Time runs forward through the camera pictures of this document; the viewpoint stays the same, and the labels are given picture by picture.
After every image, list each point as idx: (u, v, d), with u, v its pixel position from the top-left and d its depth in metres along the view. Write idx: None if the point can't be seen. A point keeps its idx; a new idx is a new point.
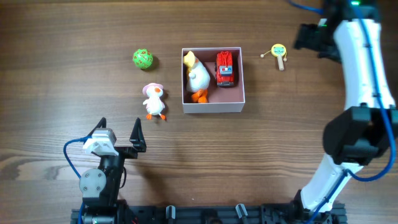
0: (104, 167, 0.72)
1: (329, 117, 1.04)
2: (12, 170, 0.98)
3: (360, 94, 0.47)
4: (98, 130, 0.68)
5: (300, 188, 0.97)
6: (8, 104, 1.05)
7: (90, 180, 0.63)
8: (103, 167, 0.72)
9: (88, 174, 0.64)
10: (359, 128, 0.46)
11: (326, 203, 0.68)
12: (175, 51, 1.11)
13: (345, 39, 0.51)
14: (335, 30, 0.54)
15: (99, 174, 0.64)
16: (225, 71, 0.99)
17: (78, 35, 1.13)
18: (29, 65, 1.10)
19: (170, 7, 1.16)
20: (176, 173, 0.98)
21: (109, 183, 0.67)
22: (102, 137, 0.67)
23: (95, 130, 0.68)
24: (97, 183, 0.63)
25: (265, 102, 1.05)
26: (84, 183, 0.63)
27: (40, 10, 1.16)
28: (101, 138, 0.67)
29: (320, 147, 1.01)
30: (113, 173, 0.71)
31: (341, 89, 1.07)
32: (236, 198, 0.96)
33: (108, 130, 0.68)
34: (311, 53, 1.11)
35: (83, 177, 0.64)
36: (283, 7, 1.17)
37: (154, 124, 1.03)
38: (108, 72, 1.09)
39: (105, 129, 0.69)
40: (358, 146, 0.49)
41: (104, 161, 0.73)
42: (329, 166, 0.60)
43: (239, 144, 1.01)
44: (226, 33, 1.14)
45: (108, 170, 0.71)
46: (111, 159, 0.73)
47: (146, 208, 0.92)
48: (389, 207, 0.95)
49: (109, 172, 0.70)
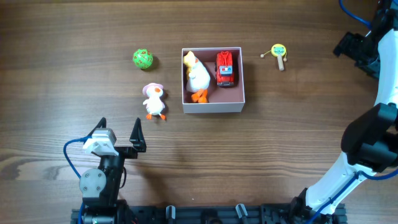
0: (104, 167, 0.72)
1: (328, 117, 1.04)
2: (12, 169, 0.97)
3: (392, 95, 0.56)
4: (98, 130, 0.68)
5: (300, 188, 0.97)
6: (8, 104, 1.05)
7: (90, 180, 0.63)
8: (103, 167, 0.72)
9: (88, 174, 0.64)
10: (384, 127, 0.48)
11: (329, 205, 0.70)
12: (175, 51, 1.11)
13: (390, 48, 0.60)
14: (382, 39, 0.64)
15: (99, 174, 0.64)
16: (225, 71, 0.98)
17: (78, 34, 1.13)
18: (29, 64, 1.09)
19: (170, 7, 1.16)
20: (176, 173, 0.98)
21: (109, 183, 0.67)
22: (102, 136, 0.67)
23: (95, 130, 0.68)
24: (97, 183, 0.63)
25: (265, 102, 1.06)
26: (84, 183, 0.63)
27: (39, 9, 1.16)
28: (101, 139, 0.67)
29: (320, 147, 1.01)
30: (113, 174, 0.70)
31: (340, 89, 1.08)
32: (236, 198, 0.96)
33: (108, 130, 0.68)
34: (311, 54, 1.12)
35: (83, 177, 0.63)
36: (283, 7, 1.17)
37: (155, 124, 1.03)
38: (108, 72, 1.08)
39: (105, 129, 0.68)
40: (376, 148, 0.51)
41: (104, 161, 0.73)
42: (342, 167, 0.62)
43: (239, 144, 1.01)
44: (226, 33, 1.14)
45: (108, 170, 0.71)
46: (111, 159, 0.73)
47: (146, 208, 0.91)
48: (388, 207, 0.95)
49: (109, 173, 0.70)
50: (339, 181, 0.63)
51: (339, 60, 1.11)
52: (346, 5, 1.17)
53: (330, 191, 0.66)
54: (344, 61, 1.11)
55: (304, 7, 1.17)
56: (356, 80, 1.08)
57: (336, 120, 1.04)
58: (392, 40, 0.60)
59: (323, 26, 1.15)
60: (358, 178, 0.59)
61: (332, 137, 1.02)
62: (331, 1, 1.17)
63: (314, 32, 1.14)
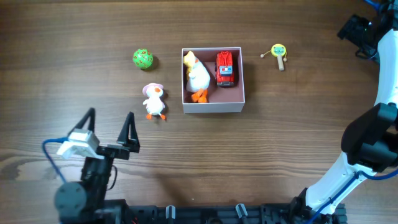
0: (87, 173, 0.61)
1: (329, 117, 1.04)
2: (12, 169, 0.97)
3: (392, 95, 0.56)
4: (76, 132, 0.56)
5: (300, 188, 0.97)
6: (8, 104, 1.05)
7: (67, 195, 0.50)
8: (86, 173, 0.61)
9: (63, 188, 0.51)
10: (383, 127, 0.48)
11: (330, 204, 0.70)
12: (175, 51, 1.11)
13: (390, 46, 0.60)
14: (381, 38, 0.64)
15: (78, 188, 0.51)
16: (225, 71, 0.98)
17: (78, 34, 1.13)
18: (29, 65, 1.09)
19: (170, 7, 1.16)
20: (176, 173, 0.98)
21: (93, 195, 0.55)
22: (81, 141, 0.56)
23: (73, 132, 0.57)
24: (78, 200, 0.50)
25: (265, 102, 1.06)
26: (60, 200, 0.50)
27: (39, 10, 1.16)
28: (79, 144, 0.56)
29: (320, 147, 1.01)
30: (97, 183, 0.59)
31: (340, 89, 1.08)
32: (236, 198, 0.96)
33: (87, 132, 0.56)
34: (311, 54, 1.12)
35: (58, 192, 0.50)
36: (283, 7, 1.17)
37: (155, 124, 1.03)
38: (108, 72, 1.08)
39: (85, 130, 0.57)
40: (376, 147, 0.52)
41: (87, 165, 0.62)
42: (342, 167, 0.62)
43: (239, 144, 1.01)
44: (226, 33, 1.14)
45: (91, 177, 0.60)
46: (96, 164, 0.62)
47: (146, 208, 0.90)
48: (388, 206, 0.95)
49: (92, 182, 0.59)
50: (340, 181, 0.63)
51: (339, 59, 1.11)
52: (346, 5, 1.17)
53: (330, 191, 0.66)
54: (344, 62, 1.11)
55: (304, 7, 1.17)
56: (356, 80, 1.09)
57: (336, 120, 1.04)
58: (392, 39, 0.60)
59: (323, 26, 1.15)
60: (358, 178, 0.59)
61: (332, 137, 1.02)
62: (331, 2, 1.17)
63: (314, 32, 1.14)
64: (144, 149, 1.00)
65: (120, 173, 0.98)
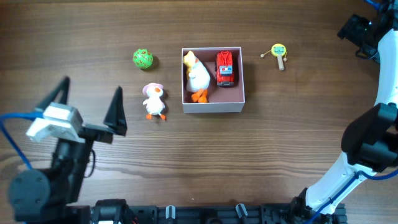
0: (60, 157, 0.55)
1: (329, 117, 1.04)
2: (12, 169, 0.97)
3: (392, 95, 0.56)
4: (56, 109, 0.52)
5: (300, 188, 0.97)
6: (8, 104, 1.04)
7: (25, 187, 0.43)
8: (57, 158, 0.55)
9: (22, 178, 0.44)
10: (383, 127, 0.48)
11: (330, 204, 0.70)
12: (175, 51, 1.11)
13: (390, 46, 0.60)
14: (381, 37, 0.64)
15: (38, 178, 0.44)
16: (225, 71, 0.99)
17: (78, 34, 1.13)
18: (29, 65, 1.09)
19: (170, 7, 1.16)
20: (175, 173, 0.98)
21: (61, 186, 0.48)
22: (62, 121, 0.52)
23: (52, 107, 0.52)
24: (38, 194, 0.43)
25: (265, 102, 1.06)
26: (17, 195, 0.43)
27: (39, 10, 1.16)
28: (58, 122, 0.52)
29: (320, 147, 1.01)
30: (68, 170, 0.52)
31: (340, 89, 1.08)
32: (236, 198, 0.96)
33: (69, 109, 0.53)
34: (311, 54, 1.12)
35: (15, 183, 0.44)
36: (283, 7, 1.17)
37: (155, 124, 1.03)
38: (108, 72, 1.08)
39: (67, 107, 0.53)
40: (377, 147, 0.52)
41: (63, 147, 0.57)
42: (341, 167, 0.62)
43: (239, 144, 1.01)
44: (226, 33, 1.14)
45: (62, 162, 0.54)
46: (71, 148, 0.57)
47: (146, 208, 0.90)
48: (388, 207, 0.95)
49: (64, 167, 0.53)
50: (339, 182, 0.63)
51: (339, 59, 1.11)
52: (346, 5, 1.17)
53: (330, 191, 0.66)
54: (344, 61, 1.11)
55: (304, 7, 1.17)
56: (356, 80, 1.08)
57: (336, 120, 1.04)
58: (392, 39, 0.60)
59: (324, 26, 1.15)
60: (358, 178, 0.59)
61: (332, 137, 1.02)
62: (331, 2, 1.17)
63: (314, 32, 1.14)
64: (144, 149, 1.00)
65: (120, 173, 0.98)
